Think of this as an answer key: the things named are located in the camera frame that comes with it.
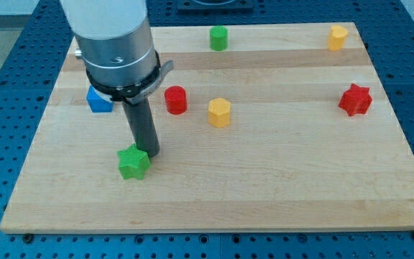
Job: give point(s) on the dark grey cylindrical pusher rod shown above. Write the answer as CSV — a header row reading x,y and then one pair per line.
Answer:
x,y
139,117

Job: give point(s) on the black clamp ring with lever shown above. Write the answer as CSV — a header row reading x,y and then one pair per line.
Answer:
x,y
136,92

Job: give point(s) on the green star block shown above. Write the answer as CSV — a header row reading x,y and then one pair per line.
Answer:
x,y
133,163

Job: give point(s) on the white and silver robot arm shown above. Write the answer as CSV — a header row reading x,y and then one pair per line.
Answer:
x,y
118,51

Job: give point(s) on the red star block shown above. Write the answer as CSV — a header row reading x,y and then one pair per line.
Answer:
x,y
356,100

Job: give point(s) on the blue cube block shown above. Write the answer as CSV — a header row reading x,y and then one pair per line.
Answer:
x,y
97,102

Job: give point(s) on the red cylinder block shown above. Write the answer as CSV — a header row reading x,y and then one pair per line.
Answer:
x,y
176,100

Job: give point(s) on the yellow hexagon block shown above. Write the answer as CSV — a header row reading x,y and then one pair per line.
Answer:
x,y
337,37
219,111

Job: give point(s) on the green cylinder block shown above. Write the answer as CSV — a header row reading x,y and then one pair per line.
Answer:
x,y
218,38

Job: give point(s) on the light wooden board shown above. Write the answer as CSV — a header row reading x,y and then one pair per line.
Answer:
x,y
290,160

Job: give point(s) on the yellow hexagon block far right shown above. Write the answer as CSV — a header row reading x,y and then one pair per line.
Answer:
x,y
337,37

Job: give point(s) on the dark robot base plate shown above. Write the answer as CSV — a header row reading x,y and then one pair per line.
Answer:
x,y
214,5

